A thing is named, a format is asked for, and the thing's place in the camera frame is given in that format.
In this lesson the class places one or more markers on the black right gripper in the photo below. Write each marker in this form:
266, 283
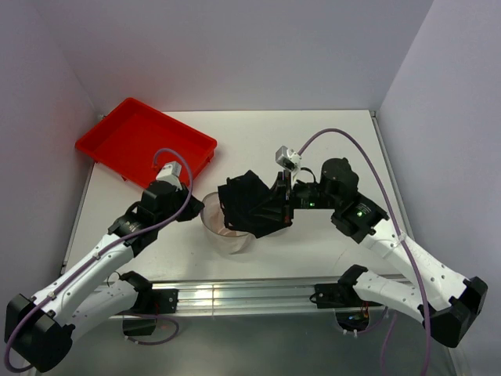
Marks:
284, 182

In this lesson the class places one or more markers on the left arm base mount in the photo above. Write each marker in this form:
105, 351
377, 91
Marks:
150, 300

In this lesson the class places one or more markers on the black garment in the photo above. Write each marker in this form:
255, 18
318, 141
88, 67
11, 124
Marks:
239, 197

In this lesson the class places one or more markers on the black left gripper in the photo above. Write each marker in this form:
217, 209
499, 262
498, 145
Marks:
192, 211

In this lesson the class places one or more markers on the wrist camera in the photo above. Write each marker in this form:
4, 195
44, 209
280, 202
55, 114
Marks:
170, 173
288, 159

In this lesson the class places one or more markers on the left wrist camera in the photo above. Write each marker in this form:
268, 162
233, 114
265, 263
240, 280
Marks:
170, 173

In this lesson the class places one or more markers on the white mesh laundry bag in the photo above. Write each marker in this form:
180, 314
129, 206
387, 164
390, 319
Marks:
228, 242

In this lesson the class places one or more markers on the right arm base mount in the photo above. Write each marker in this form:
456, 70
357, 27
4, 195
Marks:
341, 294

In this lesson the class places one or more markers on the beige bra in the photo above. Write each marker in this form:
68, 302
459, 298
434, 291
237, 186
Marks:
225, 232

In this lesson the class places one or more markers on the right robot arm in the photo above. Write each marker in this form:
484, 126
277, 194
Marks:
444, 301

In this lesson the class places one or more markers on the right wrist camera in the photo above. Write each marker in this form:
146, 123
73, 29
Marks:
288, 159

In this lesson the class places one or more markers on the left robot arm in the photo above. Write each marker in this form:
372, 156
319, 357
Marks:
40, 329

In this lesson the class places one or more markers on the aluminium mounting rail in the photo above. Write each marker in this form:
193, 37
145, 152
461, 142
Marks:
254, 297

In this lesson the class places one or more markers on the red plastic tray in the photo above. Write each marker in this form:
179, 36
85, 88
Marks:
127, 139

